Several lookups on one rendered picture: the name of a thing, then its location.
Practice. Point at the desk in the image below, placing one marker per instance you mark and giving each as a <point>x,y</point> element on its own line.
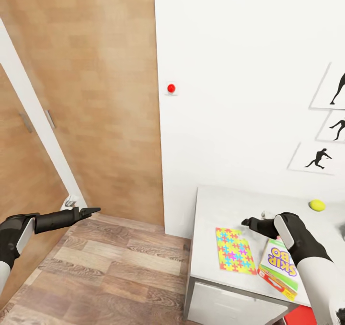
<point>218,297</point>

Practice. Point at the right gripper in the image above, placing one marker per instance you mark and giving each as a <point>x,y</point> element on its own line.
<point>258,226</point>

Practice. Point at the jigsaw puzzle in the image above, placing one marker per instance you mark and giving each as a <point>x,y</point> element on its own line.
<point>234,255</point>

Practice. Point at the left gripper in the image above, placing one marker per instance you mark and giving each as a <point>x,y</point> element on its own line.
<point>69,217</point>

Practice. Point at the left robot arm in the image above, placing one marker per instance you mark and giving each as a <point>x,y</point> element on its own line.
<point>17,230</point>

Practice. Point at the tennis ball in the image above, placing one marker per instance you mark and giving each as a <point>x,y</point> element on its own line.
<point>317,205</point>

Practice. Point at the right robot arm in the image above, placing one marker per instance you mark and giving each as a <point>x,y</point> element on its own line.
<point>323,281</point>

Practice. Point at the board game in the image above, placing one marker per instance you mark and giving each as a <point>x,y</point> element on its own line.
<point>278,269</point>

